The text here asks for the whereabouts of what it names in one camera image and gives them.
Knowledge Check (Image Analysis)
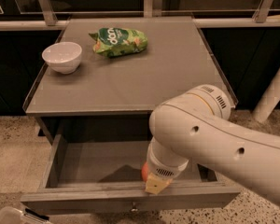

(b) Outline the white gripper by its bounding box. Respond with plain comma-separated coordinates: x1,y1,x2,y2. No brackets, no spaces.
146,138,189,194

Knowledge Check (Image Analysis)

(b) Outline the red apple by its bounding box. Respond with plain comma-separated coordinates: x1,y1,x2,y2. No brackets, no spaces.
141,162,148,182

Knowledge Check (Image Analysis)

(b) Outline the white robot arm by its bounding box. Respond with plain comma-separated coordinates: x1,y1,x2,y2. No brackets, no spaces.
147,85,280,206

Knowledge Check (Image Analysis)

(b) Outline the small metal drawer knob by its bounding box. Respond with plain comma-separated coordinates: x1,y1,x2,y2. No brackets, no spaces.
130,202,139,213

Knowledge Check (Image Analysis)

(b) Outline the open grey top drawer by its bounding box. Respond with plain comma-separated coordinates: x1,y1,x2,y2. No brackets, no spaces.
21,134,240,215

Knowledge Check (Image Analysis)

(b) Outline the grey cabinet with top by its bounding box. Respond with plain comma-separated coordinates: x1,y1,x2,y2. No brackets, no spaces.
24,17,237,141

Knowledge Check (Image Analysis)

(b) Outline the clear plastic box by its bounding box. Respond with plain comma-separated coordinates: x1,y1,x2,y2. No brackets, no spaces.
0,206,52,224

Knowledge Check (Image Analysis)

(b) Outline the green snack bag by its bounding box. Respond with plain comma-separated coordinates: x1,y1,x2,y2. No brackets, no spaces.
90,27,148,58

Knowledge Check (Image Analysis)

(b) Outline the white ceramic bowl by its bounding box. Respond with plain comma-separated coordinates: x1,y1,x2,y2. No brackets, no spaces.
42,42,82,74

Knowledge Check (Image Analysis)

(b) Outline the white slanted post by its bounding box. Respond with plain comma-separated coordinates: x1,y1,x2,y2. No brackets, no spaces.
252,67,280,123

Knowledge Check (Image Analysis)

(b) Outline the metal railing frame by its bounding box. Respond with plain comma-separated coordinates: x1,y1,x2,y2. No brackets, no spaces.
0,0,280,31

